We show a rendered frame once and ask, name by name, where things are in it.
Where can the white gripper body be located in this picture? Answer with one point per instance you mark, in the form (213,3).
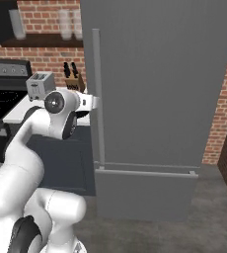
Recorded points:
(96,102)

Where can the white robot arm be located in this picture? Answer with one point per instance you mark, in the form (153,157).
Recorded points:
(23,171)

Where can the grey fridge door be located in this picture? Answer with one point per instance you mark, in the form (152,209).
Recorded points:
(158,82)

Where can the clear glass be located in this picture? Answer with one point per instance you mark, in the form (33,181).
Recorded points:
(77,24)
(65,24)

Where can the grey fridge freezer drawer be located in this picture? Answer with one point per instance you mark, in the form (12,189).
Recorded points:
(145,194)

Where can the wooden knife block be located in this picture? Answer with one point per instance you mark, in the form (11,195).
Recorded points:
(75,82)

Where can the silver toaster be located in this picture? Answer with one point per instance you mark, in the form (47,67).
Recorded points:
(39,85)

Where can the dark blue cupboard door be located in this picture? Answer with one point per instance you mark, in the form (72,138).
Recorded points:
(62,161)

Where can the dark wooden shelf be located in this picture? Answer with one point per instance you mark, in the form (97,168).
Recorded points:
(41,40)

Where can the black stove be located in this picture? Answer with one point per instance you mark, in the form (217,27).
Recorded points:
(2,105)

